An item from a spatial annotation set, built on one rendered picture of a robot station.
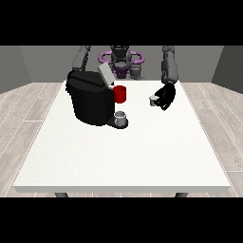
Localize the pale grey machine lid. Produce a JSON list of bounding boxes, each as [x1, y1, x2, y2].
[[97, 62, 116, 86]]

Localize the small grey cup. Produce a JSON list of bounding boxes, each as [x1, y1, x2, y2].
[[114, 110, 128, 126]]

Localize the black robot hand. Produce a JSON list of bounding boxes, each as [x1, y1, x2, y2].
[[153, 83, 177, 111]]

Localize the black coffee machine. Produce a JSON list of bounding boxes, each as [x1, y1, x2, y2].
[[65, 69, 129, 130]]

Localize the red pod holder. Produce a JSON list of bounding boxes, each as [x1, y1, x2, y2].
[[112, 84, 127, 104]]

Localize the small grey coffee pod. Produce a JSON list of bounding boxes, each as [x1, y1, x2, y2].
[[149, 95, 159, 107]]

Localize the grey robot trunk purple rings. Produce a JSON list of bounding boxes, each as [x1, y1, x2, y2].
[[98, 46, 147, 81]]

